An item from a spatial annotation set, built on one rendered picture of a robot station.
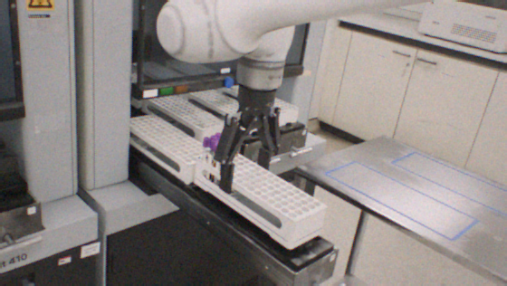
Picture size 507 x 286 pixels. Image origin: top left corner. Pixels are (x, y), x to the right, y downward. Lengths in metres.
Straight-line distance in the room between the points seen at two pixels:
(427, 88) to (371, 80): 0.41
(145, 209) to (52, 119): 0.31
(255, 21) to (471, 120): 2.60
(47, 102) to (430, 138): 2.67
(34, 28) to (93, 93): 0.19
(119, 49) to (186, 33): 0.43
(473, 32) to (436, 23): 0.24
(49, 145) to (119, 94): 0.19
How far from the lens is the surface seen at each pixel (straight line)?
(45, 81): 1.06
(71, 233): 1.13
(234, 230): 0.98
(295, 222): 0.87
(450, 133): 3.27
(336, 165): 1.29
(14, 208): 1.05
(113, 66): 1.12
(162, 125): 1.28
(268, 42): 0.84
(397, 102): 3.39
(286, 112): 1.49
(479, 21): 3.15
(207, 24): 0.72
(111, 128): 1.17
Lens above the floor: 1.36
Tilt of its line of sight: 24 degrees down
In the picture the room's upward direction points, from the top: 8 degrees clockwise
